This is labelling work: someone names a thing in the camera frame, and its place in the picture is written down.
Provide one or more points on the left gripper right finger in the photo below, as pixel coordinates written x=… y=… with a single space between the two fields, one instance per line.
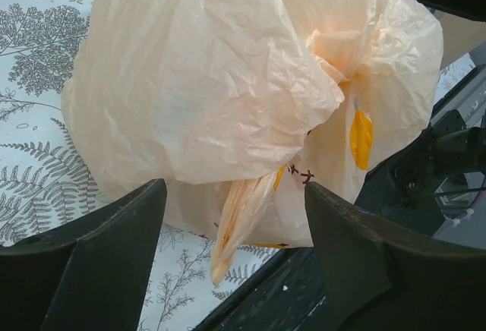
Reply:
x=378 y=275

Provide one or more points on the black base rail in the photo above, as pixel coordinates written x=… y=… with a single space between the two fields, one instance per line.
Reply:
x=427 y=188

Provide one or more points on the banana print plastic bag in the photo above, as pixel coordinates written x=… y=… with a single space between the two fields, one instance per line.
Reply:
x=238 y=104

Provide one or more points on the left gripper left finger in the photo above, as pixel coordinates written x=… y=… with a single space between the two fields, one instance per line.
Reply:
x=89 y=274

